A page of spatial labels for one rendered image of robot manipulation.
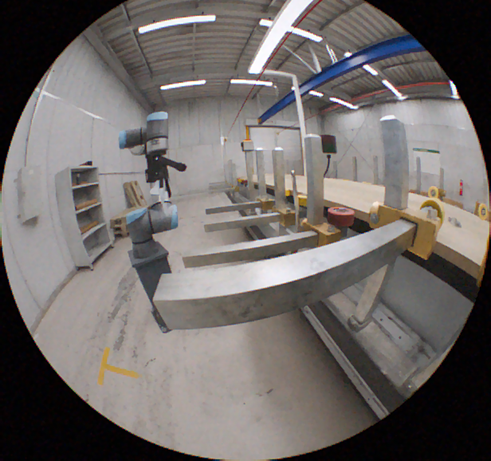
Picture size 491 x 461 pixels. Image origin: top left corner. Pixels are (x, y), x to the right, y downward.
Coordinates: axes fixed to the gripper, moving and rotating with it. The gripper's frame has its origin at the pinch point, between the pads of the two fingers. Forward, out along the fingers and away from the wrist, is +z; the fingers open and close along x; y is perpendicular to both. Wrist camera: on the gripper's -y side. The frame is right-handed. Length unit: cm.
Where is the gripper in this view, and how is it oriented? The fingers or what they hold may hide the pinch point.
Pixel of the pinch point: (168, 200)
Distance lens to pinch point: 69.0
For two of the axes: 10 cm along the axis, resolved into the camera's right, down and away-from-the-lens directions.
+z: 0.8, 9.6, 2.7
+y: -9.7, 1.4, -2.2
